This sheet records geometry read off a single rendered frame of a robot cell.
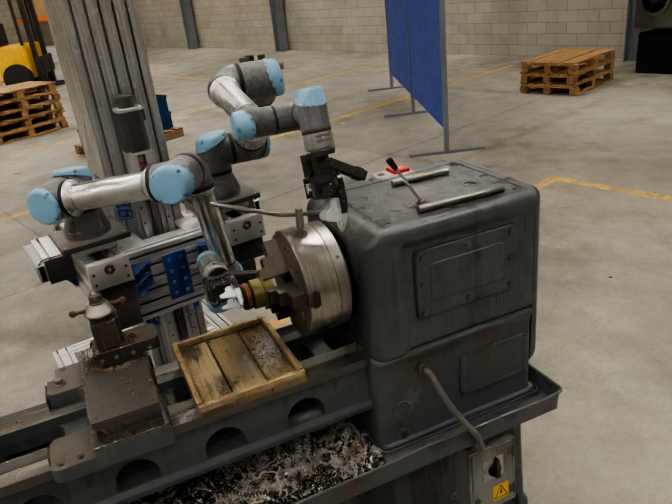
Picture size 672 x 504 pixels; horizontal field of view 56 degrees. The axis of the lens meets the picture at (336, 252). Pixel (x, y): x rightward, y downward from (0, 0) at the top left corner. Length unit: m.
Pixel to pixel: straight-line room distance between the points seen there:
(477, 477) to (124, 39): 1.88
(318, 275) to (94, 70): 1.12
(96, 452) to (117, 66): 1.32
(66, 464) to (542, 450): 1.88
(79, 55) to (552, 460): 2.33
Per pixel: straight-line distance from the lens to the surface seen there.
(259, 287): 1.75
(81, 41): 2.35
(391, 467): 1.91
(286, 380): 1.74
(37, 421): 1.93
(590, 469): 2.79
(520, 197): 1.87
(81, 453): 1.69
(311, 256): 1.68
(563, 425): 2.97
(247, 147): 2.31
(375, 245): 1.63
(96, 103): 2.37
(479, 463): 2.18
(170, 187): 1.87
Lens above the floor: 1.89
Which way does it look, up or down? 24 degrees down
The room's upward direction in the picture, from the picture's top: 7 degrees counter-clockwise
